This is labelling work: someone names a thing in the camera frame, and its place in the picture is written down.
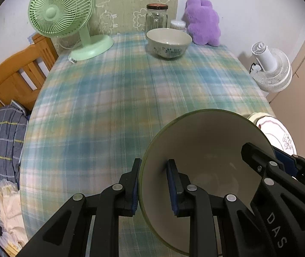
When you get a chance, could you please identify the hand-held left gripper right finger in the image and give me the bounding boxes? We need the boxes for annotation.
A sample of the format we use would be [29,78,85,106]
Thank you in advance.
[167,159,269,257]

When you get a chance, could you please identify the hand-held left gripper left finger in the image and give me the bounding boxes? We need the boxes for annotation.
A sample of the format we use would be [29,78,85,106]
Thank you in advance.
[16,158,142,257]

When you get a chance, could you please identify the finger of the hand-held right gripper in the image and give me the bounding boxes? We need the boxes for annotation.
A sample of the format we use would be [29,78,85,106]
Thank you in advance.
[271,146,299,178]
[241,142,287,185]

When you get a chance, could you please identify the red-rimmed white plate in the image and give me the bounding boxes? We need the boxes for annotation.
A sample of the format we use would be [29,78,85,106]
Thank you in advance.
[256,118,298,156]

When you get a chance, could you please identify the yellow floral white plate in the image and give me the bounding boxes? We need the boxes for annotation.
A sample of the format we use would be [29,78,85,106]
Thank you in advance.
[247,112,269,125]

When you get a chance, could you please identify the medium floral sprig bowl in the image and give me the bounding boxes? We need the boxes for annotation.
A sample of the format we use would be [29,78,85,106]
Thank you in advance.
[138,108,274,256]

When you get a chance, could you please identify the plaid tablecloth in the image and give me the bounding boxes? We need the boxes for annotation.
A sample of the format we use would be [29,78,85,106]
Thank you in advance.
[19,31,276,257]

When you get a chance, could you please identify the white desk fan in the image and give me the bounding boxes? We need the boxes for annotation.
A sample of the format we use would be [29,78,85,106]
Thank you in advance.
[250,41,293,93]

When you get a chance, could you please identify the pile of white cloths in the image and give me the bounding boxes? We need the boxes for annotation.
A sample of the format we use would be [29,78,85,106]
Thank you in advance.
[0,177,27,257]

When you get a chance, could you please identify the large blue print bowl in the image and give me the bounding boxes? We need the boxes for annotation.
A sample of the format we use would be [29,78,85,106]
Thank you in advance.
[146,28,193,61]

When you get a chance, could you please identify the purple plush toy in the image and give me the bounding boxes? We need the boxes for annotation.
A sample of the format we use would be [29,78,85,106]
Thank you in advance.
[184,0,221,46]

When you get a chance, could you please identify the grey striped cloth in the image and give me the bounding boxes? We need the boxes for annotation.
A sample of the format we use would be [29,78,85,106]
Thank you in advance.
[0,100,30,190]

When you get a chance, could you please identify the cotton swab box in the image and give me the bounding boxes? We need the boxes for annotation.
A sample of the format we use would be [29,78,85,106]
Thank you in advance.
[170,19,187,34]

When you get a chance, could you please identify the glass jar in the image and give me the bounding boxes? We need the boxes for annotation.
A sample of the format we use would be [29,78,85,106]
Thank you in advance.
[146,3,168,34]

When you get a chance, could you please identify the green desk fan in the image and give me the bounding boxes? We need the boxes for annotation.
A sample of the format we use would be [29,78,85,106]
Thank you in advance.
[28,0,115,61]

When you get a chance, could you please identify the green printed wall cloth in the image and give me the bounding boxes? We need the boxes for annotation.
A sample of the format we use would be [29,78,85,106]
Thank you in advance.
[52,0,181,50]

